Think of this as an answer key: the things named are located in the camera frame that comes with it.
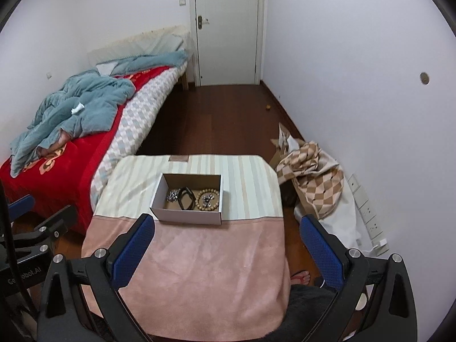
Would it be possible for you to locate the white power strip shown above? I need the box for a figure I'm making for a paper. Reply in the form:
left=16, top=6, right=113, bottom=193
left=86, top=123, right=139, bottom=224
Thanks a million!
left=348, top=174, right=389, bottom=257

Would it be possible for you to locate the red blanket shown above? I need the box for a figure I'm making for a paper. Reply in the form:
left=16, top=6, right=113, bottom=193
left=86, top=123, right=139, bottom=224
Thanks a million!
left=0, top=65, right=172, bottom=236

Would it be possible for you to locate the checkered brown cloth pile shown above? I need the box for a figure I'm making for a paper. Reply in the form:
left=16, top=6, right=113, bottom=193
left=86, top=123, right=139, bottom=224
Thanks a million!
left=270, top=124, right=361, bottom=248

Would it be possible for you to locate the white cardboard box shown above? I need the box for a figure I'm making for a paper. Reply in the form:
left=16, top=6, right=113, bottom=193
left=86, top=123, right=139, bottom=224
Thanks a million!
left=150, top=173, right=223, bottom=225

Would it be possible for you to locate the black wristband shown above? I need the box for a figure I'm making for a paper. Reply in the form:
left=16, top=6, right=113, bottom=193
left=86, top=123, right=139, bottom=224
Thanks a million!
left=177, top=187, right=196, bottom=211

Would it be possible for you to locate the blue-grey quilt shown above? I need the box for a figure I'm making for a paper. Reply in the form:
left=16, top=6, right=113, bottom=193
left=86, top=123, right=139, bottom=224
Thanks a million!
left=10, top=50, right=189, bottom=178

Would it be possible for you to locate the checkered bed sheet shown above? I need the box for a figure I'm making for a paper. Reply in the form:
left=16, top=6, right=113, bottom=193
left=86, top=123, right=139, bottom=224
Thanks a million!
left=90, top=63, right=187, bottom=208

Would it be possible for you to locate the striped pillow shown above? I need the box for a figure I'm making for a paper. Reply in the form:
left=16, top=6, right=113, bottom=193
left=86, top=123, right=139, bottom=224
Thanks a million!
left=87, top=26, right=195, bottom=66

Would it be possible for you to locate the white door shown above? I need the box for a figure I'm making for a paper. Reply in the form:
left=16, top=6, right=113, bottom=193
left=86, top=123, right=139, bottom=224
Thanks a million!
left=190, top=0, right=265, bottom=87

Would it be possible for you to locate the wooden bead bracelet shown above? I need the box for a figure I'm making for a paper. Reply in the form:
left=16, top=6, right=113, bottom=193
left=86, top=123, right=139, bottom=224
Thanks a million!
left=196, top=188, right=221, bottom=212

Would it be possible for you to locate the door handle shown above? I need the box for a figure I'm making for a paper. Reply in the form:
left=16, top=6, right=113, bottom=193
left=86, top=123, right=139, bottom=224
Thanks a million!
left=197, top=15, right=209, bottom=29

